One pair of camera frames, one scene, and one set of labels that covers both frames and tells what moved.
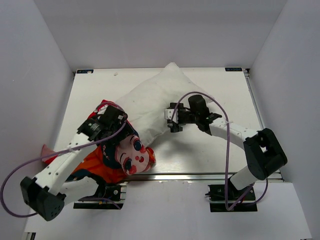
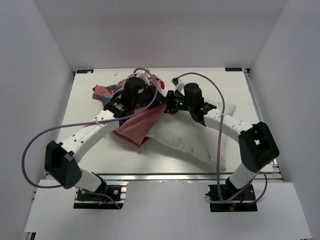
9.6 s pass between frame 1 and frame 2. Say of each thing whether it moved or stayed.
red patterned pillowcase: moved
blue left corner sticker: stayed
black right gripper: stayed
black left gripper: moved
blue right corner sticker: stayed
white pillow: moved
